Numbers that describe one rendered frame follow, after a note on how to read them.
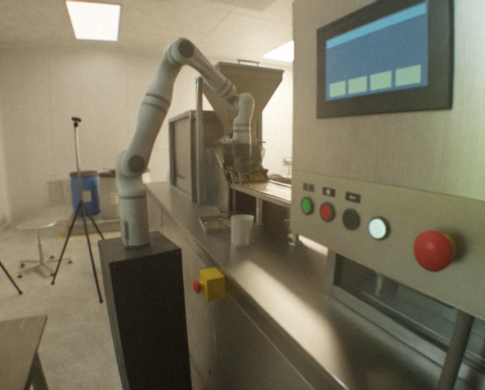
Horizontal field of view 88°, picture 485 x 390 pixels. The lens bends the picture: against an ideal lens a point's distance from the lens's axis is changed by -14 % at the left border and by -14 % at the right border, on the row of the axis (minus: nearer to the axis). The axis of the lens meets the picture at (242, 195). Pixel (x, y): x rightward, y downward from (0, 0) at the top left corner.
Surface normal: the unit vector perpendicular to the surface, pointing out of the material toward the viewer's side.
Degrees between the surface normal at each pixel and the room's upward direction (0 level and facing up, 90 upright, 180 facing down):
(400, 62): 90
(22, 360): 0
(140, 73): 90
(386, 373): 0
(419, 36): 90
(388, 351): 0
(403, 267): 90
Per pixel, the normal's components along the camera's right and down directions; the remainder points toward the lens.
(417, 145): -0.90, 0.07
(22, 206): 0.43, 0.16
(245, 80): 0.37, 0.60
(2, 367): 0.00, -0.98
